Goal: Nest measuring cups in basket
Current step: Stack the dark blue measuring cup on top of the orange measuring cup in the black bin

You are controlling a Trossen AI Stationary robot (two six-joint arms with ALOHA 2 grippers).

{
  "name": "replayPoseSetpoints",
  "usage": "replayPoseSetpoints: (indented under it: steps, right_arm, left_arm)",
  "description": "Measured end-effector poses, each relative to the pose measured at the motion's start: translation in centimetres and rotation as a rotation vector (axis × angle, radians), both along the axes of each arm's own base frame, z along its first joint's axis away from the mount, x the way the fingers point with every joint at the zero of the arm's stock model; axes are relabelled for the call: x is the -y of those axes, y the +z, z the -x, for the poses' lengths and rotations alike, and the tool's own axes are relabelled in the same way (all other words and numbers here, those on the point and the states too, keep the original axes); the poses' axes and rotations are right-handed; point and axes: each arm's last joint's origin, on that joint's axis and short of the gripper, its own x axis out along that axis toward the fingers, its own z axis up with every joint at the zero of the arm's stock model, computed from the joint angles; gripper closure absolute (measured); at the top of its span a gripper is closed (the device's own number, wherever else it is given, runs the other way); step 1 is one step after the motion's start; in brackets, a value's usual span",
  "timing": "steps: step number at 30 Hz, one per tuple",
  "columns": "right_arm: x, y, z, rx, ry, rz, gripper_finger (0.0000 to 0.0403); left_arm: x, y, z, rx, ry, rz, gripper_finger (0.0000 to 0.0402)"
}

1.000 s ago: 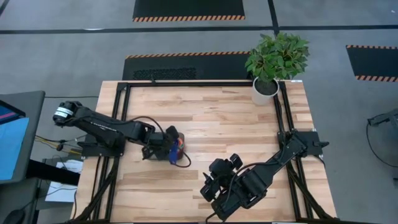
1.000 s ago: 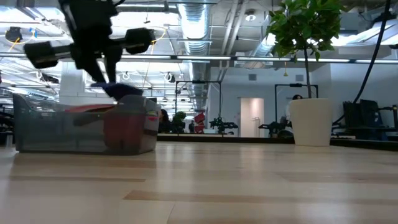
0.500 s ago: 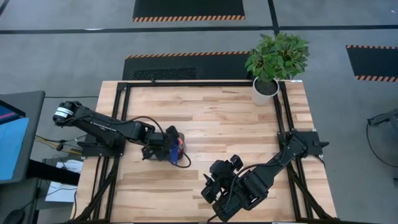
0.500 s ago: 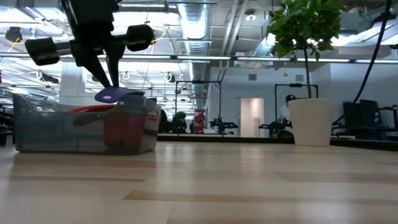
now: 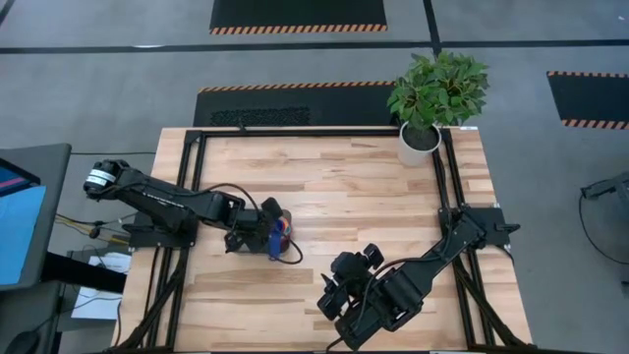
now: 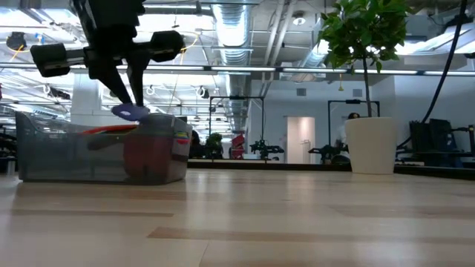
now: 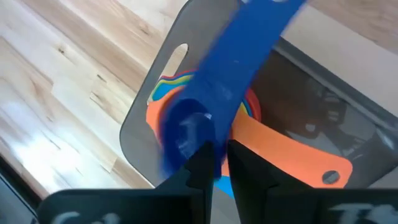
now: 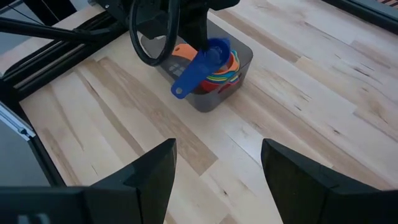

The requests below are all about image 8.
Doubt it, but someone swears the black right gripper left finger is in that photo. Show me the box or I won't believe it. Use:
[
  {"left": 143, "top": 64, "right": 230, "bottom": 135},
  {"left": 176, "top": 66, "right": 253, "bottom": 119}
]
[{"left": 0, "top": 139, "right": 177, "bottom": 224}]

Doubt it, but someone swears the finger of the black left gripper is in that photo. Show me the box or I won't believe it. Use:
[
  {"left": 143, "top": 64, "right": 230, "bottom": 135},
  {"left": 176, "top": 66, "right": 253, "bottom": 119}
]
[{"left": 182, "top": 8, "right": 213, "bottom": 52}]

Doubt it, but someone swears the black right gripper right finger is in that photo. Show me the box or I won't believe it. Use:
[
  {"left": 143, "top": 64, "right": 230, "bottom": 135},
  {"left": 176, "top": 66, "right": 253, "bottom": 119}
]
[{"left": 261, "top": 139, "right": 398, "bottom": 224}]

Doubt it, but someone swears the orange measuring cup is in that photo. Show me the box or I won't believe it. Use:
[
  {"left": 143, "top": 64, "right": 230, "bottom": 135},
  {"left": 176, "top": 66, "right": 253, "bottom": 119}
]
[{"left": 172, "top": 43, "right": 241, "bottom": 75}]

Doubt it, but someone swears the small dark blue measuring cup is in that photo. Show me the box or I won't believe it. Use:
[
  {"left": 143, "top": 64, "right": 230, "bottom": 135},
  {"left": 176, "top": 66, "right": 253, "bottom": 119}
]
[{"left": 170, "top": 37, "right": 231, "bottom": 100}]

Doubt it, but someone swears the yellow measuring cup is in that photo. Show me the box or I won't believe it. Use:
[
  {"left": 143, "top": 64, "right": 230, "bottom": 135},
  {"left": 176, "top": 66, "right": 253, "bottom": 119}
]
[{"left": 206, "top": 75, "right": 240, "bottom": 83}]

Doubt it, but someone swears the teal measuring cup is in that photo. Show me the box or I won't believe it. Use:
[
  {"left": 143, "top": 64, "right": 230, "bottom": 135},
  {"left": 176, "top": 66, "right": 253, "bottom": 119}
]
[{"left": 214, "top": 49, "right": 241, "bottom": 78}]

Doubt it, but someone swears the red measuring cup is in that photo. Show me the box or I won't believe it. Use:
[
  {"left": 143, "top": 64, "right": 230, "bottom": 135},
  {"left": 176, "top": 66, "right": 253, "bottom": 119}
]
[{"left": 194, "top": 79, "right": 233, "bottom": 95}]

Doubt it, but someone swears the grey plastic basket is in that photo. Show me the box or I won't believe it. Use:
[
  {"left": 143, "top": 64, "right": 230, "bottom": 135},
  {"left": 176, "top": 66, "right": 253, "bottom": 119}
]
[{"left": 139, "top": 18, "right": 254, "bottom": 113}]

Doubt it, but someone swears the black looped gripper cable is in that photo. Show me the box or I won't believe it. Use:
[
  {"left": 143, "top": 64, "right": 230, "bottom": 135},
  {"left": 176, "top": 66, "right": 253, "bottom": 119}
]
[{"left": 128, "top": 0, "right": 182, "bottom": 67}]

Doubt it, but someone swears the silver aluminium bracket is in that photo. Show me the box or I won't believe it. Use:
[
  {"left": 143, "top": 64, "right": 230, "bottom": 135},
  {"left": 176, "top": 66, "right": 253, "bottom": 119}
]
[{"left": 0, "top": 101, "right": 37, "bottom": 141}]

